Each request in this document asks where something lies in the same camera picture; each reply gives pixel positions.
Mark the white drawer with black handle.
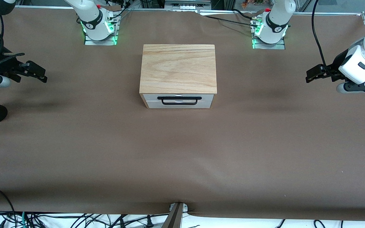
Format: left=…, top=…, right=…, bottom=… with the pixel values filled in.
left=143, top=94, right=215, bottom=105

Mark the wooden drawer cabinet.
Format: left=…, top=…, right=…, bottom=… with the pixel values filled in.
left=139, top=44, right=217, bottom=109

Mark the brown paper table cover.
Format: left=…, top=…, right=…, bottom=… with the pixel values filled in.
left=0, top=6, right=365, bottom=222

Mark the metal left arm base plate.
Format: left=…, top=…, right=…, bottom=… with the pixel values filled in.
left=252, top=34, right=286, bottom=50

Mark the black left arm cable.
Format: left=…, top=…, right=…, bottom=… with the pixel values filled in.
left=311, top=0, right=330, bottom=72

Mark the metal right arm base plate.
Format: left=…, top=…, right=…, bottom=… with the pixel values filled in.
left=84, top=19, right=119, bottom=46

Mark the black base power cable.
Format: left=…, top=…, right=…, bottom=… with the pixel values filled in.
left=202, top=14, right=254, bottom=25

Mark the black base signal cable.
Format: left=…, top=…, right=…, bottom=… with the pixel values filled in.
left=108, top=2, right=131, bottom=21

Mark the aluminium frame rail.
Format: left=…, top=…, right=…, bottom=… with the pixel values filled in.
left=16, top=5, right=363, bottom=16

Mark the long black floor cable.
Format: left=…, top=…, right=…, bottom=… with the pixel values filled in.
left=70, top=213, right=171, bottom=228

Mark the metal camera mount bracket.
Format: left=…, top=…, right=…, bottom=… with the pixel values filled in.
left=162, top=202, right=189, bottom=228

